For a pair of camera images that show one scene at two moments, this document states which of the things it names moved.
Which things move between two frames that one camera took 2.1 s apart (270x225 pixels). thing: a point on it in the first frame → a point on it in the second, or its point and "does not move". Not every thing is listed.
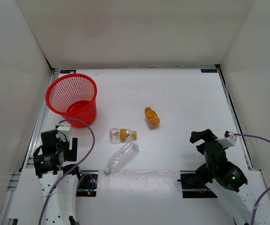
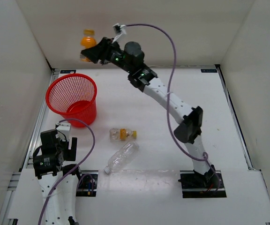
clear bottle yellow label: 117,135 does not move
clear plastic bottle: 121,157 does not move
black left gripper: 72,152 does not move
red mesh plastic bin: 74,96 does not move
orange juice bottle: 152,117 → 88,40
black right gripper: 206,135 → 97,54
